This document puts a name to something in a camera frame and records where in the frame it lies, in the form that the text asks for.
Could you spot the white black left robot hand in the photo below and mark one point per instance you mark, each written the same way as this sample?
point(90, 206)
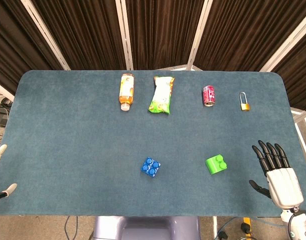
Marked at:
point(0, 151)

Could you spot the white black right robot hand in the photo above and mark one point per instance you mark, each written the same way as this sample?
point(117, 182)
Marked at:
point(285, 186)

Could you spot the green toy block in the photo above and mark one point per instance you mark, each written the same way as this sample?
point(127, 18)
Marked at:
point(216, 164)

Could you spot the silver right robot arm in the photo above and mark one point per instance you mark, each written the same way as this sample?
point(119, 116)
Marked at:
point(304, 225)

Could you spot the blue toy block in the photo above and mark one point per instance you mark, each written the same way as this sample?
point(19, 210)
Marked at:
point(150, 167)

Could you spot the yellow power strip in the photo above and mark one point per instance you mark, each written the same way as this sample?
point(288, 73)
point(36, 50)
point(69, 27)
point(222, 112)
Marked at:
point(246, 225)

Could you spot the black power plug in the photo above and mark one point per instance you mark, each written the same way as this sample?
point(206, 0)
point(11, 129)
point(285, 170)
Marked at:
point(222, 234)

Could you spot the white table leg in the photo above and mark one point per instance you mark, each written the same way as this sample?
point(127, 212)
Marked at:
point(215, 227)

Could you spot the brass long-shackle padlock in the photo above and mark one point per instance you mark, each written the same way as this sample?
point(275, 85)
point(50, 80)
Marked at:
point(245, 106)

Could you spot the blue felt table cover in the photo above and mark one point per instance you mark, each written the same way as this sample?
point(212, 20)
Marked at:
point(93, 140)

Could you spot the brown pleated divider panel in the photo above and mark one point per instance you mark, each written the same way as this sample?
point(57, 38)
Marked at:
point(163, 30)
point(298, 82)
point(85, 32)
point(15, 42)
point(243, 32)

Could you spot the red soda can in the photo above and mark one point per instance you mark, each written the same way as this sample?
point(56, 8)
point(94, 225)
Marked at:
point(209, 95)

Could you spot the orange tea plastic bottle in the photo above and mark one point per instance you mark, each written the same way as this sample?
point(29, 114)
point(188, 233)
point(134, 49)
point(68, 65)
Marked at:
point(126, 91)

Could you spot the lavender robot torso base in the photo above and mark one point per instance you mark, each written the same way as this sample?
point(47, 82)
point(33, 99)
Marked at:
point(145, 228)

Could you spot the green white snack bag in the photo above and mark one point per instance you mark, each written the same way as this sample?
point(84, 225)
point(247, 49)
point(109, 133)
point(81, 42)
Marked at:
point(161, 96)

